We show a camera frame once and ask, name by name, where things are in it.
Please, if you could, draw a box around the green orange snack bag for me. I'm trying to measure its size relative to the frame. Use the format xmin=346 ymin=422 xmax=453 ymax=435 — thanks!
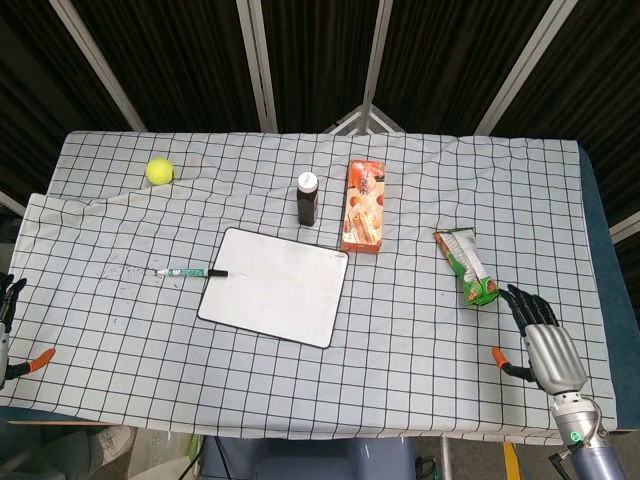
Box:
xmin=432 ymin=227 xmax=500 ymax=307

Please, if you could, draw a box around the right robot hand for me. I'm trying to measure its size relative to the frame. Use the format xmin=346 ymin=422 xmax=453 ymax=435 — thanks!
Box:
xmin=491 ymin=283 xmax=588 ymax=395

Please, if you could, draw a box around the folding screen partition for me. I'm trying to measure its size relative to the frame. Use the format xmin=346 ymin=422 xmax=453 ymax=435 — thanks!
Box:
xmin=0 ymin=0 xmax=640 ymax=246

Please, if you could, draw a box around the orange snack box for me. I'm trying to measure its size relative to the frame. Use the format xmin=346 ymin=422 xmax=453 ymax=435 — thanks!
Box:
xmin=340 ymin=158 xmax=387 ymax=256

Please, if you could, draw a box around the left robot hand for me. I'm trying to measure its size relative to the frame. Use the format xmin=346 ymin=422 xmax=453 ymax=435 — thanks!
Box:
xmin=0 ymin=272 xmax=56 ymax=392

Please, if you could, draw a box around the white drawing board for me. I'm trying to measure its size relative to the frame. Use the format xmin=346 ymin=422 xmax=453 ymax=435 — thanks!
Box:
xmin=196 ymin=226 xmax=350 ymax=349

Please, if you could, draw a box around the blue grey plastic stool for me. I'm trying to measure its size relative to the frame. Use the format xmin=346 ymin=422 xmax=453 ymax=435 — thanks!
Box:
xmin=199 ymin=433 xmax=417 ymax=480

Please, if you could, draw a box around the white shoe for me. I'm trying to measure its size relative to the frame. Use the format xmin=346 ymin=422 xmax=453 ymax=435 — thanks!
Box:
xmin=88 ymin=425 xmax=136 ymax=464

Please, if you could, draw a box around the green marker pen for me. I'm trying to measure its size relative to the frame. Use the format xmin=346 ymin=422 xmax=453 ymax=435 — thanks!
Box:
xmin=155 ymin=267 xmax=229 ymax=279

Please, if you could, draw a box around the dark brown bottle white cap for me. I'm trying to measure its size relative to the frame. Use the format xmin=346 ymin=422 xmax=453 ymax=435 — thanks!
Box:
xmin=296 ymin=171 xmax=319 ymax=227

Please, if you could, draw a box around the white checkered tablecloth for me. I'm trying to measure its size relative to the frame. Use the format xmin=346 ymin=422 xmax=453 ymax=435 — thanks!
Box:
xmin=0 ymin=130 xmax=621 ymax=447

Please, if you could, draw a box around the yellow tennis ball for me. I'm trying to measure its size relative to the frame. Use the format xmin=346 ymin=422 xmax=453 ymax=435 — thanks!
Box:
xmin=145 ymin=156 xmax=176 ymax=186

